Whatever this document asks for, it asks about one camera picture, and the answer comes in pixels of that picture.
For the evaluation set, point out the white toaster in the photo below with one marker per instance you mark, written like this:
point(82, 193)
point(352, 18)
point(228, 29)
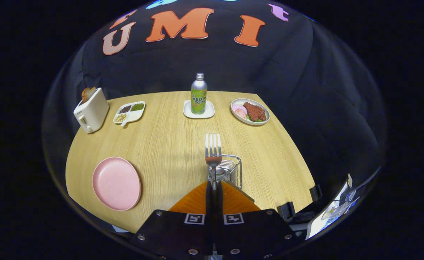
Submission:
point(94, 112)

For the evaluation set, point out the white divided bean dish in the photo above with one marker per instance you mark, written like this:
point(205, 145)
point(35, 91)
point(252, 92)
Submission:
point(134, 115)

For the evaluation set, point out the green lettuce leaf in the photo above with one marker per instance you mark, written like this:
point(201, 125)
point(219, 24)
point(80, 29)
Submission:
point(258, 120)

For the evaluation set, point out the black table clamp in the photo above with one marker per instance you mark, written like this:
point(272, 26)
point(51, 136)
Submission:
point(315, 192)

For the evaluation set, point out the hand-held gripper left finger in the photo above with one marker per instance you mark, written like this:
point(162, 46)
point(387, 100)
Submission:
point(208, 202)

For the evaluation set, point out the pink ham slice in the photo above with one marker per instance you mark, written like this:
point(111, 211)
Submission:
point(239, 107)
point(240, 114)

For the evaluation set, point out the pink round plate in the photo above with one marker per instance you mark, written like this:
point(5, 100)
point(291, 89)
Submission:
point(116, 184)

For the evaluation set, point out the green label drink bottle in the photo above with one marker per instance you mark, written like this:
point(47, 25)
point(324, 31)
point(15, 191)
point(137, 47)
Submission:
point(199, 97)

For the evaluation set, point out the brown toast slice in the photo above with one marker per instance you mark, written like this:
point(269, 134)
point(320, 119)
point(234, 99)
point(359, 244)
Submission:
point(86, 94)

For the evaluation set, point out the white oval food plate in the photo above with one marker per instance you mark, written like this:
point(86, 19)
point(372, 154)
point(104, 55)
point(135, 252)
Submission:
point(242, 100)

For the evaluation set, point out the white square coaster dish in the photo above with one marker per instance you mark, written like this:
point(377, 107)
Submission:
point(188, 113)

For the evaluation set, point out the white printed papers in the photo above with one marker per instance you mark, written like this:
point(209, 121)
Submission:
point(318, 225)

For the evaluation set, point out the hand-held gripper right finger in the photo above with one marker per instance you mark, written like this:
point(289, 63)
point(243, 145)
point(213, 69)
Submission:
point(220, 206)

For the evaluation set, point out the red-brown meat piece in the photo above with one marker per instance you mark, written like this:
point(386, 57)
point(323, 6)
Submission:
point(255, 111)

